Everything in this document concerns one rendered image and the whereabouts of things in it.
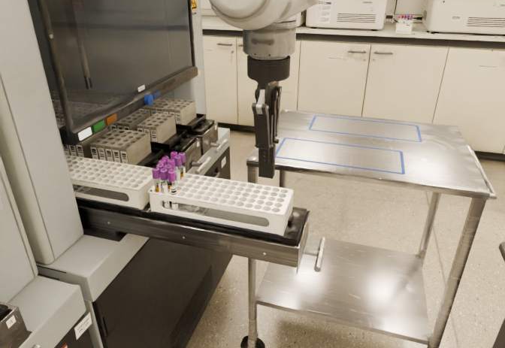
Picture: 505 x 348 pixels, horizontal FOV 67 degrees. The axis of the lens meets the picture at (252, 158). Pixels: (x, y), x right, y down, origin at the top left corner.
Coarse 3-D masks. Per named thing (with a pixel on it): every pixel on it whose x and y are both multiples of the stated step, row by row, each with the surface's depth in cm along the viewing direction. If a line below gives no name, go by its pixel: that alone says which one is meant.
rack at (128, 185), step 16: (80, 160) 95; (96, 160) 94; (80, 176) 87; (96, 176) 88; (112, 176) 87; (128, 176) 87; (144, 176) 86; (80, 192) 90; (96, 192) 91; (112, 192) 91; (128, 192) 82; (144, 192) 83
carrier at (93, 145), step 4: (108, 132) 106; (112, 132) 106; (104, 136) 103; (108, 136) 103; (96, 140) 101; (100, 140) 101; (92, 144) 99; (96, 144) 98; (92, 148) 99; (96, 148) 99; (92, 152) 100; (96, 152) 99; (92, 156) 100; (96, 156) 100
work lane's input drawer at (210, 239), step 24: (96, 216) 86; (120, 216) 83; (144, 216) 83; (168, 216) 81; (168, 240) 82; (192, 240) 80; (216, 240) 78; (240, 240) 76; (264, 240) 75; (288, 240) 74; (288, 264) 75
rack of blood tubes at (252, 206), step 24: (168, 192) 80; (192, 192) 82; (216, 192) 80; (240, 192) 80; (264, 192) 81; (288, 192) 80; (192, 216) 79; (216, 216) 82; (240, 216) 82; (264, 216) 74; (288, 216) 78
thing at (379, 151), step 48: (288, 144) 113; (336, 144) 113; (384, 144) 113; (432, 144) 113; (480, 192) 89; (336, 240) 158; (288, 288) 134; (336, 288) 134; (384, 288) 134; (432, 336) 112
